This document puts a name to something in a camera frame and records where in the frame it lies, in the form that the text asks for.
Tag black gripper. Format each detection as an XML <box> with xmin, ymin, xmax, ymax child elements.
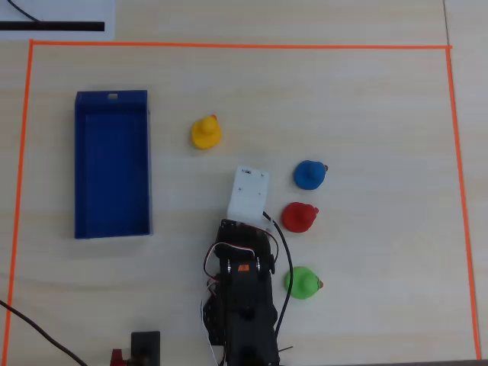
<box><xmin>214</xmin><ymin>218</ymin><xmax>280</xmax><ymax>275</ymax></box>

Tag yellow rubber duck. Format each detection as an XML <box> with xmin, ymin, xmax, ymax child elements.
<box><xmin>190</xmin><ymin>113</ymin><xmax>222</xmax><ymax>151</ymax></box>

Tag red rubber duck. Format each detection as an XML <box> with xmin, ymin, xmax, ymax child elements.
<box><xmin>281</xmin><ymin>202</ymin><xmax>319</xmax><ymax>234</ymax></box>

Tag green rubber duck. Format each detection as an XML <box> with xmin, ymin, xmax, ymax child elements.
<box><xmin>284</xmin><ymin>265</ymin><xmax>325</xmax><ymax>300</ymax></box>

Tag blue rubber duck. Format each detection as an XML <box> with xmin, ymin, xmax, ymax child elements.
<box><xmin>293</xmin><ymin>159</ymin><xmax>329</xmax><ymax>191</ymax></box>

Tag blue rectangular box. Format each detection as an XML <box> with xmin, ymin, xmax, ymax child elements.
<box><xmin>73</xmin><ymin>89</ymin><xmax>153</xmax><ymax>240</ymax></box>

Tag black table clamp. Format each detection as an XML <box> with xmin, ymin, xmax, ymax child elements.
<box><xmin>130</xmin><ymin>330</ymin><xmax>162</xmax><ymax>366</ymax></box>

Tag orange tape strip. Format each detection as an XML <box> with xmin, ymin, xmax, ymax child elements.
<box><xmin>445</xmin><ymin>47</ymin><xmax>483</xmax><ymax>361</ymax></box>
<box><xmin>1</xmin><ymin>40</ymin><xmax>35</xmax><ymax>366</ymax></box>
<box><xmin>29</xmin><ymin>39</ymin><xmax>454</xmax><ymax>51</ymax></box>

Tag black flat bar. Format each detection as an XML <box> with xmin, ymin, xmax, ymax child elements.
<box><xmin>0</xmin><ymin>21</ymin><xmax>105</xmax><ymax>32</ymax></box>

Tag white paper sheet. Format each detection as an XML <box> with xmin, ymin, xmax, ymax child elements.
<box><xmin>0</xmin><ymin>0</ymin><xmax>116</xmax><ymax>40</ymax></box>

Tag white red servo wires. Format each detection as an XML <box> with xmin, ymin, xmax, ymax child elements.
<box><xmin>200</xmin><ymin>242</ymin><xmax>261</xmax><ymax>366</ymax></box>

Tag black camera cable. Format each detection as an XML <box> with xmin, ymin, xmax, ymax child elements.
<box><xmin>261</xmin><ymin>210</ymin><xmax>295</xmax><ymax>336</ymax></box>

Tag thick black cable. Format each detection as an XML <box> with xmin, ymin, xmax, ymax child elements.
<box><xmin>0</xmin><ymin>300</ymin><xmax>89</xmax><ymax>366</ymax></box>

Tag thin black cable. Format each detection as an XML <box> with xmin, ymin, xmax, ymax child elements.
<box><xmin>6</xmin><ymin>0</ymin><xmax>43</xmax><ymax>24</ymax></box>

